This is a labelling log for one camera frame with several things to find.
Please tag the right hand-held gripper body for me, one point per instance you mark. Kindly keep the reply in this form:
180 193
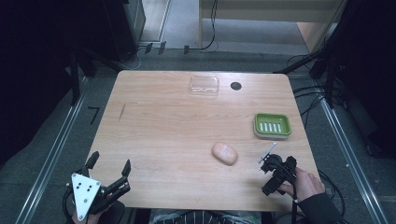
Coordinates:
280 169

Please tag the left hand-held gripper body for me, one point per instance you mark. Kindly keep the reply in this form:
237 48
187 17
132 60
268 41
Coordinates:
85 191

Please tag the green soap dish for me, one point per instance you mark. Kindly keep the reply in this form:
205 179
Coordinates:
272 125

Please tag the pink soap bar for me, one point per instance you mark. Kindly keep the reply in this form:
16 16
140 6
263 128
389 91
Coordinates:
224 153

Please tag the person's left hand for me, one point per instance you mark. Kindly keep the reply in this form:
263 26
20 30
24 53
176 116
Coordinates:
90 219

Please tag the person's right hand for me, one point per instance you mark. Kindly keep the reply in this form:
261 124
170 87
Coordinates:
305 184

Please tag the person's striped clothing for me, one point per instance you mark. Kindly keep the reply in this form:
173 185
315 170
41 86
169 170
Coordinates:
202 217

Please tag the black metal stand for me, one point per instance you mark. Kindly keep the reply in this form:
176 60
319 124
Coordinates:
74 77
323 67

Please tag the black table grommet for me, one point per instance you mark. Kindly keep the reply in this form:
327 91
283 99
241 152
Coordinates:
236 86

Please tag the clear plastic container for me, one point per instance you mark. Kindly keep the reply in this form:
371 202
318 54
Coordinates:
204 85

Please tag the dark cabinet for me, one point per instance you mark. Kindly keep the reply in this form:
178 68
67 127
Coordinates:
124 26

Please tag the light wooden furniture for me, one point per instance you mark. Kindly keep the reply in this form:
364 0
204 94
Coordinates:
264 12

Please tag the aluminium floor rail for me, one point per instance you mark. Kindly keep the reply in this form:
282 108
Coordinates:
51 155
353 158

